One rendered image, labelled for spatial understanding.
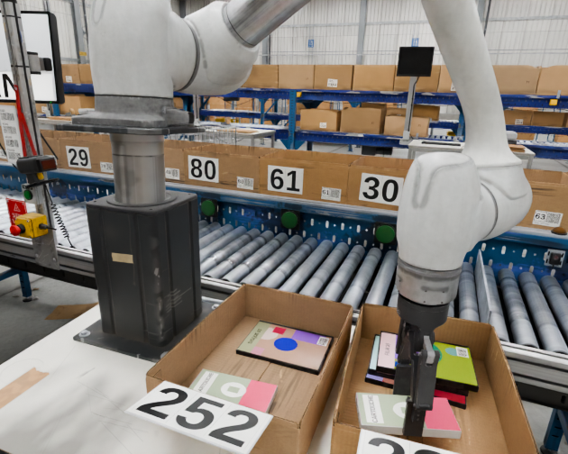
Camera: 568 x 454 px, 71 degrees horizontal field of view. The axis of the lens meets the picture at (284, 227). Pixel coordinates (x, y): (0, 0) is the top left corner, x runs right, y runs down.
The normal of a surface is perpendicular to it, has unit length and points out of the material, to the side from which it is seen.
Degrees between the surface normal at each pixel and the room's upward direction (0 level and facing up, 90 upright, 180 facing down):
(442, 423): 0
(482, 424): 0
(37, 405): 0
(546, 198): 91
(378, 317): 90
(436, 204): 83
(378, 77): 90
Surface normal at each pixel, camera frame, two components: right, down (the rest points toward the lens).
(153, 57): 0.70, 0.23
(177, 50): 0.86, 0.18
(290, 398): 0.04, -0.95
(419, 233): -0.63, 0.25
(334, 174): -0.36, 0.29
